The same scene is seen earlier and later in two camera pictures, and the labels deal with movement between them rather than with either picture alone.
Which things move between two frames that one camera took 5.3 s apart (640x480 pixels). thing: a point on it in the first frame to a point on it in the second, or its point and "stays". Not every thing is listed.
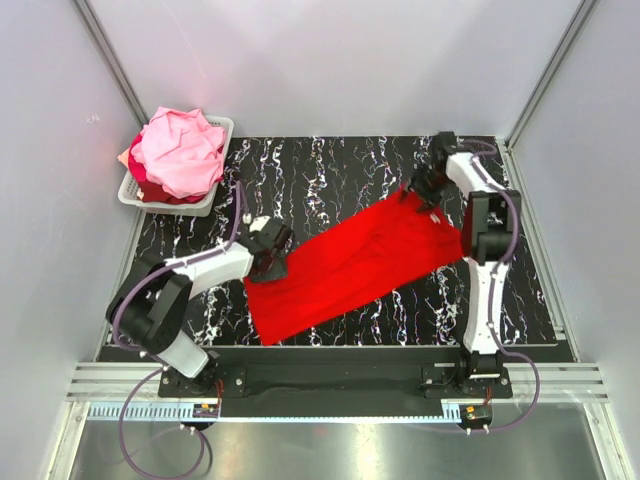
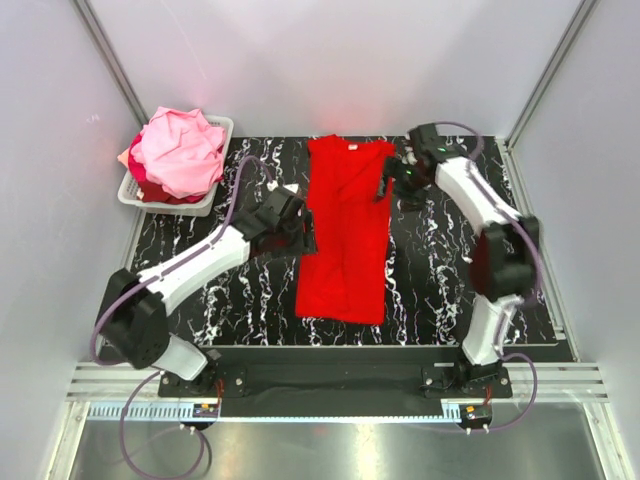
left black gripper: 280,273 to 306,243
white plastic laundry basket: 128,196 stays
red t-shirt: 349,259 to 346,279
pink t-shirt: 181,152 stays
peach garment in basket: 124,157 stays
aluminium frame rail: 114,381 stays
